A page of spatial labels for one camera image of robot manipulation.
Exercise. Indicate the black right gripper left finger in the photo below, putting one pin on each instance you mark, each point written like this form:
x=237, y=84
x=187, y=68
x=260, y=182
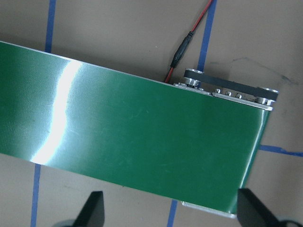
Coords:
x=93, y=212

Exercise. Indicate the green conveyor belt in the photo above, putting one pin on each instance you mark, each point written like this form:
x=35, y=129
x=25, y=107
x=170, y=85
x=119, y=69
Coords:
x=183, y=143

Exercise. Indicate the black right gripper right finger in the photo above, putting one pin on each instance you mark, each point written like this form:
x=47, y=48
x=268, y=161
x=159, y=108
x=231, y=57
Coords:
x=251, y=212

